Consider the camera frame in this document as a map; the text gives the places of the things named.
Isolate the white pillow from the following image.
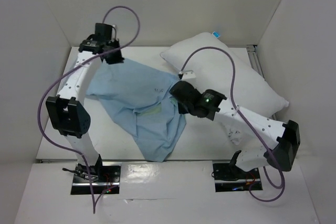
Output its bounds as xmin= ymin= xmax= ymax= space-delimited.
xmin=160 ymin=31 xmax=290 ymax=146

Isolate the light blue pillowcase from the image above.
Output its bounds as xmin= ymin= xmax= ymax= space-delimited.
xmin=86 ymin=59 xmax=186 ymax=162

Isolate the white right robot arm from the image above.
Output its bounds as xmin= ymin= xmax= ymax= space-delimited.
xmin=170 ymin=81 xmax=300 ymax=178

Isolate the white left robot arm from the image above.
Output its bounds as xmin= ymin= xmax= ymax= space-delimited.
xmin=46 ymin=23 xmax=124 ymax=182

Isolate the blue pillow tag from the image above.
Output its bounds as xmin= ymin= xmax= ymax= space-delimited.
xmin=212 ymin=31 xmax=221 ymax=38

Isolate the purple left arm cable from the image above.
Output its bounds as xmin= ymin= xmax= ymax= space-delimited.
xmin=37 ymin=6 xmax=141 ymax=214

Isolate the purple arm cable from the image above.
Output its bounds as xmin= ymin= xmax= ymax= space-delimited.
xmin=178 ymin=47 xmax=287 ymax=204
xmin=37 ymin=6 xmax=141 ymax=214

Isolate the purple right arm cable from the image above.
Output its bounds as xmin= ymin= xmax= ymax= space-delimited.
xmin=178 ymin=47 xmax=287 ymax=204

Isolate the aluminium rail frame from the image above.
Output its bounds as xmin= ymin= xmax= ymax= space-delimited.
xmin=247 ymin=45 xmax=289 ymax=119

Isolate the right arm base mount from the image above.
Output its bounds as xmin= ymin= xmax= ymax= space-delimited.
xmin=211 ymin=162 xmax=263 ymax=193

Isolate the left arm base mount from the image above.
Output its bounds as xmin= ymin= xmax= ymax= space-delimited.
xmin=62 ymin=163 xmax=121 ymax=195

